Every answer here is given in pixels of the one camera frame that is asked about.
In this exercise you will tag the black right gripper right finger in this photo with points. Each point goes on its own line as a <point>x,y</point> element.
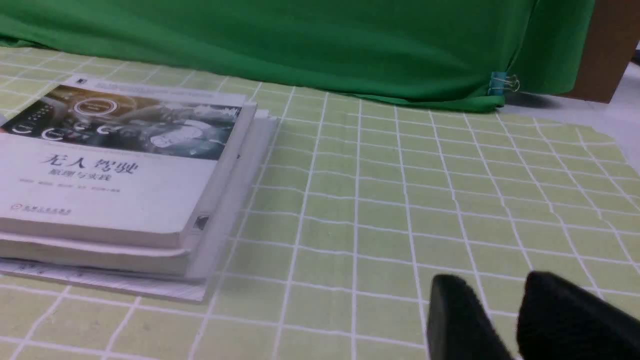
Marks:
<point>558,320</point>

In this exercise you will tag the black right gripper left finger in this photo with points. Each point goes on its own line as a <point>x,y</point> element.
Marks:
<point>457,327</point>

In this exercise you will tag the green checkered tablecloth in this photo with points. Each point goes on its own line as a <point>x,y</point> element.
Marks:
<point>356,208</point>

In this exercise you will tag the blue binder clip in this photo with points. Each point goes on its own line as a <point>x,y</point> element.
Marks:
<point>502,82</point>

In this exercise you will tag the middle white book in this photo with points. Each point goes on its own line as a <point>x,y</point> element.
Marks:
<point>194,262</point>

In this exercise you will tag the green backdrop cloth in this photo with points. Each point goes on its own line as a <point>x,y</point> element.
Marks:
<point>429,54</point>

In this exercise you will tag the brown wooden board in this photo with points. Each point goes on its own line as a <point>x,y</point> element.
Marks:
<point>611,41</point>

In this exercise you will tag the bottom thin white booklet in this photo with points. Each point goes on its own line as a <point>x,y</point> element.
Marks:
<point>105,280</point>

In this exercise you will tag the top white textbook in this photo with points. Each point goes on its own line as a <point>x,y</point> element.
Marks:
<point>117,163</point>

